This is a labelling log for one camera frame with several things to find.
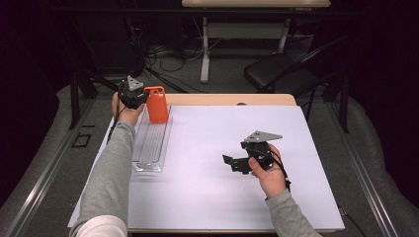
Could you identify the person's left hand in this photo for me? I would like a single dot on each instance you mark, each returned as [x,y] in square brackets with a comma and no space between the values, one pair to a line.
[126,115]

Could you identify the orange phone case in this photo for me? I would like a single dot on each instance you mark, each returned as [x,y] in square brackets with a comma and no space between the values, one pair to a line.
[157,105]

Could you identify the white-legged desk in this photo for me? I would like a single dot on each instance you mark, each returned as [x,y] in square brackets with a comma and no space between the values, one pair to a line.
[243,31]

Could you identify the person's right hand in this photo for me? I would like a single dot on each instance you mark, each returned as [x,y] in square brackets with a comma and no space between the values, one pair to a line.
[271,181]

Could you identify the black folding chair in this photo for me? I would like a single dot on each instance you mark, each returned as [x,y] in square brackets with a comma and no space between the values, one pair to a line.
[280,74]

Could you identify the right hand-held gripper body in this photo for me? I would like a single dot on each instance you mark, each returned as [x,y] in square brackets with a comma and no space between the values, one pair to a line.
[260,151]

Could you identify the clear plastic tray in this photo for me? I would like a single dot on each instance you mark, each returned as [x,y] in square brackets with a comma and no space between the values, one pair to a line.
[151,144]

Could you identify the aluminium floor rail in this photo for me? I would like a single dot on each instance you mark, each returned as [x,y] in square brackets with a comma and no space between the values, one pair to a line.
[42,177]
[365,177]

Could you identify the black metal stand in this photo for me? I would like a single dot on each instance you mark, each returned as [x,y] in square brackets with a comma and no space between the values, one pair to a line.
[344,105]
[74,98]

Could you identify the white table cover sheet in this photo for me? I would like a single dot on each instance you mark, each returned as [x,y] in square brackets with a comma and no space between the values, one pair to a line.
[204,138]

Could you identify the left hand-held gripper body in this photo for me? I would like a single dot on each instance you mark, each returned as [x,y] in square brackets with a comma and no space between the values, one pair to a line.
[131,94]

